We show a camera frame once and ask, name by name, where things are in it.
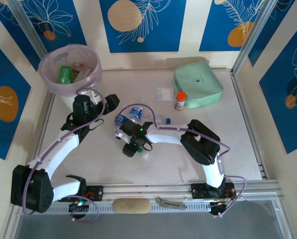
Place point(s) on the small blue carton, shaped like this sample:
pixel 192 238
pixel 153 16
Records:
pixel 168 121

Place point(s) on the clear bottle white label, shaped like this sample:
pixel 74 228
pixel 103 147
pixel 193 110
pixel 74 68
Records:
pixel 83 74

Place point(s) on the green plastic bottle yellow cap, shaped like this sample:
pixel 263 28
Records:
pixel 65 74

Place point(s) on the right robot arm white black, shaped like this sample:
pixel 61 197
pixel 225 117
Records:
pixel 165 135

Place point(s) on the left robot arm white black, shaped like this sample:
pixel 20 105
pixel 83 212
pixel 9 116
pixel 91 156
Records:
pixel 58 149

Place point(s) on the white plastic waste bin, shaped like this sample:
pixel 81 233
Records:
pixel 102 88

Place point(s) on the pink bin liner bag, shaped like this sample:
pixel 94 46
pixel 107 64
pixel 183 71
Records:
pixel 47 67

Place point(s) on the small clear plastic bag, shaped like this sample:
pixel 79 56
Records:
pixel 164 94

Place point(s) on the orange capped pill bottle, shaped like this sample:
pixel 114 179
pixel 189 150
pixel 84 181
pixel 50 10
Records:
pixel 180 100

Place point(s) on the beige oval pad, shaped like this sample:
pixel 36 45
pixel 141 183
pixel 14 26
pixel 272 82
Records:
pixel 130 206

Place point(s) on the metal wrench tool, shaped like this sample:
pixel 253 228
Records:
pixel 171 204

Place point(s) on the mint green zip case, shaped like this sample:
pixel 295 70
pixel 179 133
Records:
pixel 198 79

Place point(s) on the aluminium side rail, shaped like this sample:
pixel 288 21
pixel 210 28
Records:
pixel 45 114
pixel 244 104

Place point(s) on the aluminium front frame rail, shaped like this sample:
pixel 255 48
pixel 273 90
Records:
pixel 143 190

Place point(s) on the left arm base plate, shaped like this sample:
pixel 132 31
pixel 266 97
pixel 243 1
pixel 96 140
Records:
pixel 96 193

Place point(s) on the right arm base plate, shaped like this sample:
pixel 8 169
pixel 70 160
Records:
pixel 198 191

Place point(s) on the aluminium frame post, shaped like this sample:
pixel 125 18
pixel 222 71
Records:
pixel 27 25
pixel 258 25

